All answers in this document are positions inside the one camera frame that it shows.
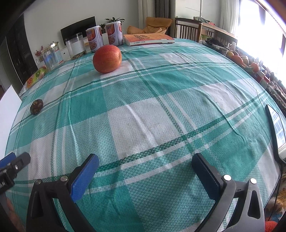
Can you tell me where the fruit pattern pouch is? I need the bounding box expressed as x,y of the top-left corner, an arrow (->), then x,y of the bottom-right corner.
26,66 -> 47,89

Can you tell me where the red apple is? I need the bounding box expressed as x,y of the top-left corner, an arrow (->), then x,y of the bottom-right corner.
93,44 -> 122,74

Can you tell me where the orange lounge chair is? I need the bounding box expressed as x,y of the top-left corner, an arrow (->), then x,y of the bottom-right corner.
127,17 -> 172,34

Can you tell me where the green potted plant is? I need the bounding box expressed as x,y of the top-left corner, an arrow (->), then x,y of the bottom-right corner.
105,17 -> 125,23

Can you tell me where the teal plaid tablecloth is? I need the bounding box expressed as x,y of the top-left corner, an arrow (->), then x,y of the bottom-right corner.
6,39 -> 280,231

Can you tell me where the black smartphone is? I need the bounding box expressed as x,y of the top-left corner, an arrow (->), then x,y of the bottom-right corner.
265,104 -> 285,164

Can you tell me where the wooden chair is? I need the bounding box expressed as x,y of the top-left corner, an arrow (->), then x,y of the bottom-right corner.
174,17 -> 203,42

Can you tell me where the red flower vase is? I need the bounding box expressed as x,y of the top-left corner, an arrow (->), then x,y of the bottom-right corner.
35,46 -> 44,62

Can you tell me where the dark mangosteen far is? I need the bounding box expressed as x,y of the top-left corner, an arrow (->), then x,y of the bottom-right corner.
30,99 -> 44,115

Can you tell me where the clear jar black lid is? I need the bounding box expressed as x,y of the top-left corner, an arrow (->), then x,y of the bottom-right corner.
65,32 -> 87,60

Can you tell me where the black television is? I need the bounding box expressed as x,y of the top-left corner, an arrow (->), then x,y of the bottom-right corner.
60,16 -> 96,45

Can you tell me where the orange book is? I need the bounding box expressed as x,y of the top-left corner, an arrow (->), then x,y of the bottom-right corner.
124,33 -> 175,46

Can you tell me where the right red-white can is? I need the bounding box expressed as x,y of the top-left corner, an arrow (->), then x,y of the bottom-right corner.
106,21 -> 124,46

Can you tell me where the black display cabinet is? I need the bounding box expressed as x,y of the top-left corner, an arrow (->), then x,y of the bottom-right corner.
6,15 -> 38,84

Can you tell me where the red-white can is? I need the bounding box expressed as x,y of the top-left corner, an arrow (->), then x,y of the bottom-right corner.
106,21 -> 124,46
86,26 -> 104,53

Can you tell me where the left red-white can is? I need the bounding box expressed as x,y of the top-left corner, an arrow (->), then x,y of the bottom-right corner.
86,26 -> 104,53

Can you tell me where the clear glass jar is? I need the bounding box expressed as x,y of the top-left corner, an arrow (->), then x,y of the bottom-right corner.
42,42 -> 64,71

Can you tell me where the fruit basket on side table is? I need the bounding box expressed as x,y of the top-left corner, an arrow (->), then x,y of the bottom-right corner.
225,50 -> 260,76

